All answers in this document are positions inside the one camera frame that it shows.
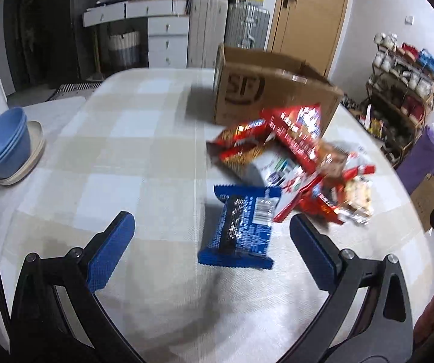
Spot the brown cardboard box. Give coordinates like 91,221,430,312
213,44,345,137

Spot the striped floor mat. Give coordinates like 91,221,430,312
47,82,103,101

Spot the blue snack packet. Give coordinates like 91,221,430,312
197,184,282,270

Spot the white drawer cabinet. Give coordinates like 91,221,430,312
83,0,192,69

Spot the black refrigerator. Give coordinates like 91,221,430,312
3,0,75,95

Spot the beige round plate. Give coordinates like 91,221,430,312
0,121,46,186

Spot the red orange snack packet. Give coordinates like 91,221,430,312
206,118,278,182

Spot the red chocolate cookie packet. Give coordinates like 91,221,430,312
299,185,345,224

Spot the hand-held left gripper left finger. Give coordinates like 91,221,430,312
9,212,146,363

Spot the white snack packet red print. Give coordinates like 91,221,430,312
247,150,324,222

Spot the small red white packet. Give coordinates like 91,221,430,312
343,162,376,179

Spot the wooden door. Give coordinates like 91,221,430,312
266,0,354,79

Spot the woven basket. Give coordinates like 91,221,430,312
107,30,142,71

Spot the clear beige snack packet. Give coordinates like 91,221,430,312
342,177,373,226

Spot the large red snack packet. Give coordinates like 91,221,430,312
260,104,322,175

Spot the silver ribbed suitcase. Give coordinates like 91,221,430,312
225,3,270,51

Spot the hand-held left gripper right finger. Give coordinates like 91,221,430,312
277,214,416,363

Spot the wooden shelf rack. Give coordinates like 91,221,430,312
361,32,434,167

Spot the orange bread packet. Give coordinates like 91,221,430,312
315,142,358,183

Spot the blue bowl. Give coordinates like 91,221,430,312
0,132,31,179
0,107,28,168

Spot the purple bag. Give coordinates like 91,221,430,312
396,123,434,194

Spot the beige ribbed suitcase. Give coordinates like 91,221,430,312
187,0,229,69

